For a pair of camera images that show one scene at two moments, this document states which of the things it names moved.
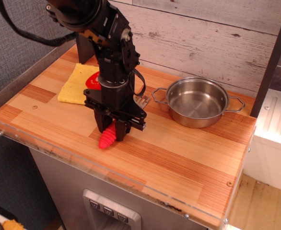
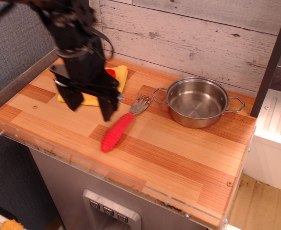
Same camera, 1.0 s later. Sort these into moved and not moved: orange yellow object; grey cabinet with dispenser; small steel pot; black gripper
Moved: black gripper
Not moved: grey cabinet with dispenser; orange yellow object; small steel pot
